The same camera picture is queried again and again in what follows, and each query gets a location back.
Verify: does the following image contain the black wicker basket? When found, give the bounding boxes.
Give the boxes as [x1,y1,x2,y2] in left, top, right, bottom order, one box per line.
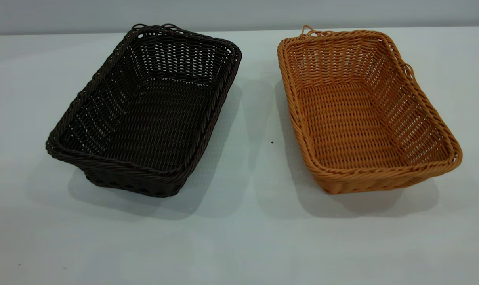
[45,23,242,198]

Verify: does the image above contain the orange wicker basket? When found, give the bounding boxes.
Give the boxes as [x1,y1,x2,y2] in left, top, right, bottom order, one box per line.
[277,25,463,195]

